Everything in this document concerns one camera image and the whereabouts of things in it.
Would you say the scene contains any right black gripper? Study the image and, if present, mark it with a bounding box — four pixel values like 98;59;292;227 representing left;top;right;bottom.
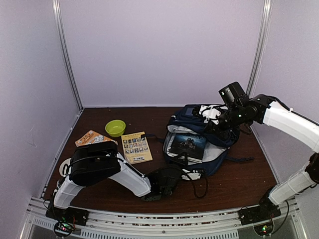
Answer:
203;106;245;140

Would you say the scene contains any yellow paperback book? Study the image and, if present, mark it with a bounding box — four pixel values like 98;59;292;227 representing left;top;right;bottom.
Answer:
121;131;153;164

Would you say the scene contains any dark Wuthering Heights book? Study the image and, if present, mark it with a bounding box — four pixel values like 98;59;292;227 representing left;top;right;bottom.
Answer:
168;133;207;161

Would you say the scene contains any navy blue backpack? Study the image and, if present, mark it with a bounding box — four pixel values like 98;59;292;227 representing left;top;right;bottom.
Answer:
157;104;253;178

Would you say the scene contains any orange comic paperback book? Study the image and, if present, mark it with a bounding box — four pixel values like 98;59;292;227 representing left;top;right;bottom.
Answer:
75;130;118;147

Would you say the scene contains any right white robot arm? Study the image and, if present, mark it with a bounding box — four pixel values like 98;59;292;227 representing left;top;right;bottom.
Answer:
199;82;319;220

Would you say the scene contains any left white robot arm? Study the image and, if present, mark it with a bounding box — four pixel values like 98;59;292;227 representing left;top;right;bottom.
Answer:
48;141;183;221

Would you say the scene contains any lime green plastic bowl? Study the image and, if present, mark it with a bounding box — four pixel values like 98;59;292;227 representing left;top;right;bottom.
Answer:
105;119;126;137

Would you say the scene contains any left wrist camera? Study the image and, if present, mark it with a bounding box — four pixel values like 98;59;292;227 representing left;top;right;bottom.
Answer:
181;169;205;181

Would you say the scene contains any front aluminium rail frame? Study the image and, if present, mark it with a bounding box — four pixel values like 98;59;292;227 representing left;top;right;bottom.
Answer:
24;195;302;239

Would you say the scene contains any right corner aluminium post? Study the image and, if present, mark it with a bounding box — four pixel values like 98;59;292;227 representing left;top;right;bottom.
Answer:
246;0;273;97

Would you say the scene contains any corner aluminium post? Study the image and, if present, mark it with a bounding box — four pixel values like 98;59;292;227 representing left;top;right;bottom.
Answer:
52;0;84;111
246;0;273;97

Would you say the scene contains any left corner aluminium post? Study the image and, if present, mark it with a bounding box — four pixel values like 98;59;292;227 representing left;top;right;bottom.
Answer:
52;0;84;111

